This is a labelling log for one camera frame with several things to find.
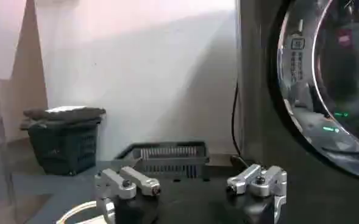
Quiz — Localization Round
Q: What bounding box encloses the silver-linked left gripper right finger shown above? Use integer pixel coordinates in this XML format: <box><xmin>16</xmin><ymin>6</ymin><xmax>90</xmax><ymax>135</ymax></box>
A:
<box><xmin>226</xmin><ymin>164</ymin><xmax>288</xmax><ymax>197</ymax></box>

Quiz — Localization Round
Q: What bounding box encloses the black plastic crate basket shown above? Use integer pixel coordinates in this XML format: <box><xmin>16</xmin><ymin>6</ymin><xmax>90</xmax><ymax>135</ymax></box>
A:
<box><xmin>20</xmin><ymin>117</ymin><xmax>102</xmax><ymax>177</ymax></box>

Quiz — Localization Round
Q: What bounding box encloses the grey plastic laundry basket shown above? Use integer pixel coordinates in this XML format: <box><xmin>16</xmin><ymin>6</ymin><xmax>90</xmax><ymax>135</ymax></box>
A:
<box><xmin>113</xmin><ymin>141</ymin><xmax>211</xmax><ymax>181</ymax></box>

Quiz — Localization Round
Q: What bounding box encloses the round glass dryer door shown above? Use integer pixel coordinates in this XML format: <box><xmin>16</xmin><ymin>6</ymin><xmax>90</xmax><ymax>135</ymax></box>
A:
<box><xmin>266</xmin><ymin>0</ymin><xmax>359</xmax><ymax>183</ymax></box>

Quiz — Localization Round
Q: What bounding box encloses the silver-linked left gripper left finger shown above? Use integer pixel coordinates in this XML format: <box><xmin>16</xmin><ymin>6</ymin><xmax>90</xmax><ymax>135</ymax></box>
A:
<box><xmin>94</xmin><ymin>166</ymin><xmax>162</xmax><ymax>200</ymax></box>

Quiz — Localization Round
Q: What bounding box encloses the pile of dark clothes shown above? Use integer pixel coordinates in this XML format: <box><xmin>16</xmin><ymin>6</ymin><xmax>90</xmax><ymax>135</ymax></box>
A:
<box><xmin>23</xmin><ymin>106</ymin><xmax>107</xmax><ymax>123</ymax></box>

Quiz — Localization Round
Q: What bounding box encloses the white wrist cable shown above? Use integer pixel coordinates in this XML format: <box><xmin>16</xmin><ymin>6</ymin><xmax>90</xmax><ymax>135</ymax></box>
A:
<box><xmin>55</xmin><ymin>200</ymin><xmax>107</xmax><ymax>224</ymax></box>

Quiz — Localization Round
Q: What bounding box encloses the black power cable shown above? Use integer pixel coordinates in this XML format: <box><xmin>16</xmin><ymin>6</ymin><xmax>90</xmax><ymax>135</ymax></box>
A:
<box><xmin>230</xmin><ymin>81</ymin><xmax>251</xmax><ymax>169</ymax></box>

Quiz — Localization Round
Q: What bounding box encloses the grey dryer with round opening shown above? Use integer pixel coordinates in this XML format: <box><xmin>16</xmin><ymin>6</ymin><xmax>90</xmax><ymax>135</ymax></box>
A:
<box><xmin>236</xmin><ymin>0</ymin><xmax>359</xmax><ymax>224</ymax></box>

